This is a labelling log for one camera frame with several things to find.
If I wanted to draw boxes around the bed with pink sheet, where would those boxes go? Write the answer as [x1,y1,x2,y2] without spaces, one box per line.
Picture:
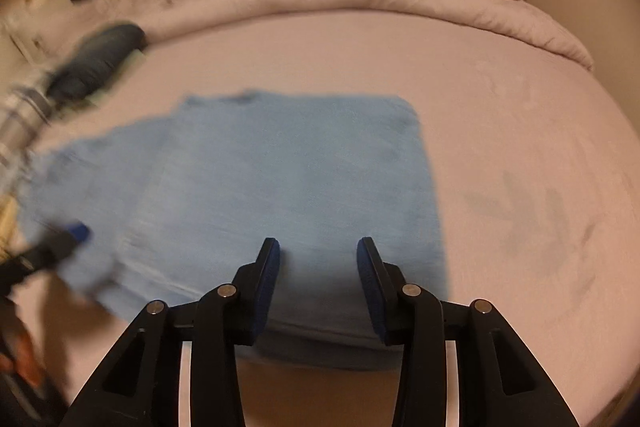
[0,0,640,427]

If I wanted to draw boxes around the person's left hand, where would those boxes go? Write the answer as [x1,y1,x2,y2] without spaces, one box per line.
[0,319,47,388]

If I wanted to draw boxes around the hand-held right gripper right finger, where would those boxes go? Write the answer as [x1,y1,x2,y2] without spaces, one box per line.
[356,237,581,427]

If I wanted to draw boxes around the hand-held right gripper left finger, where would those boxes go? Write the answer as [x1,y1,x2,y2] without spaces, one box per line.
[59,237,281,427]

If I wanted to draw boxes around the pink duvet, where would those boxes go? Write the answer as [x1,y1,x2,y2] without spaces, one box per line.
[75,0,596,72]

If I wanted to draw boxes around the light blue pants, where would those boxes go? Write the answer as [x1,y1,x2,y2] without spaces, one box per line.
[17,91,449,372]

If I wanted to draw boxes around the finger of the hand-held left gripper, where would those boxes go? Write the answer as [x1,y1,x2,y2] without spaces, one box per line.
[20,221,92,273]

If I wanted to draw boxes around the folded dark jeans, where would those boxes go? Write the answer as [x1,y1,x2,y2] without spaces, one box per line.
[44,23,149,106]

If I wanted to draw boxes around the plaid pillow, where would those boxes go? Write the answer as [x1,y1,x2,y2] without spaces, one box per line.
[0,74,57,188]

